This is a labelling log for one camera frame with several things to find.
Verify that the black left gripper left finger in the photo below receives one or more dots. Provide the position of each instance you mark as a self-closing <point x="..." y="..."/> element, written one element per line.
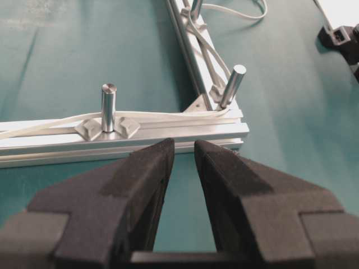
<point x="94" y="219"/>

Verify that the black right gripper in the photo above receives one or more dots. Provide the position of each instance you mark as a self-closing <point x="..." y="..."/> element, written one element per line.
<point x="344" y="40"/>

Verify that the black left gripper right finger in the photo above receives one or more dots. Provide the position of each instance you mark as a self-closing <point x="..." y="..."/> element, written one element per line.
<point x="270" y="218"/>

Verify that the steel pin left middle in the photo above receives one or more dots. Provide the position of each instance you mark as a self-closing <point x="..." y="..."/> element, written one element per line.
<point x="232" y="86"/>

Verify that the steel pin bottom left corner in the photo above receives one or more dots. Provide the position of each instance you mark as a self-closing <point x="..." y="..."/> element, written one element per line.
<point x="108" y="107"/>

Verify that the steel pin corner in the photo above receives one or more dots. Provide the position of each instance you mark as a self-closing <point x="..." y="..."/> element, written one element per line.
<point x="108" y="107"/>
<point x="196" y="8"/>

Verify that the steel pin top left corner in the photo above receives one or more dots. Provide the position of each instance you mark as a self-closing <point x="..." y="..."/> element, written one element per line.
<point x="196" y="8"/>

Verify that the square aluminium extrusion frame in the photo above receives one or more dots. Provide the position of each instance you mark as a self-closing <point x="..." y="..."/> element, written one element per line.
<point x="81" y="138"/>

